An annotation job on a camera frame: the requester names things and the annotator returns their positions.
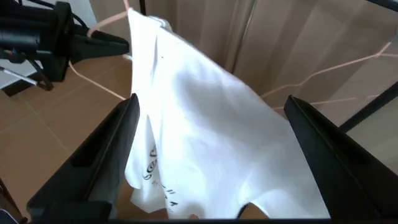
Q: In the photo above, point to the pink clothes hanger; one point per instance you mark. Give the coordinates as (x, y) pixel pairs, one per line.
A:
(342, 66)
(105, 90)

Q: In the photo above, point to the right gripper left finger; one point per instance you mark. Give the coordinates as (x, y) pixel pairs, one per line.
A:
(93, 168)

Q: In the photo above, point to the white printed t-shirt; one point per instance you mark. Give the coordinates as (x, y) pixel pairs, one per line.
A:
(217, 124)

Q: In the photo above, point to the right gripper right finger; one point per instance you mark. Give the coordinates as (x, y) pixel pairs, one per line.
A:
(342, 174)

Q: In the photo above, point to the beige curtain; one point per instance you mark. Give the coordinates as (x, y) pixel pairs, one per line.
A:
(280, 37)

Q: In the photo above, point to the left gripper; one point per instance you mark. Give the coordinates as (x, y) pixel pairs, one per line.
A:
(31, 31)

